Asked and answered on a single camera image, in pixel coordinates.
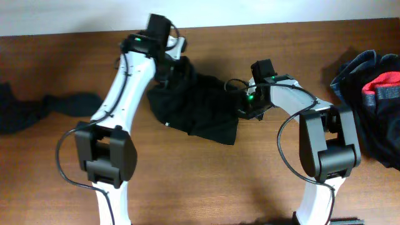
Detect dark cloth at left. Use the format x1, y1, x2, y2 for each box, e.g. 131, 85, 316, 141
1, 82, 103, 135

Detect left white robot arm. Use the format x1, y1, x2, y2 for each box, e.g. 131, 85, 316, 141
74, 14, 186, 224

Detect red and grey garment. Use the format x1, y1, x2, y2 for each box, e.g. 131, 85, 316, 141
361, 71, 399, 111

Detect black t-shirt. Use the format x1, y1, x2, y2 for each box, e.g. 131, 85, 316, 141
147, 56, 244, 145

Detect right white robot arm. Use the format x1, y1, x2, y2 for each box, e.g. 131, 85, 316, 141
240, 59, 364, 224

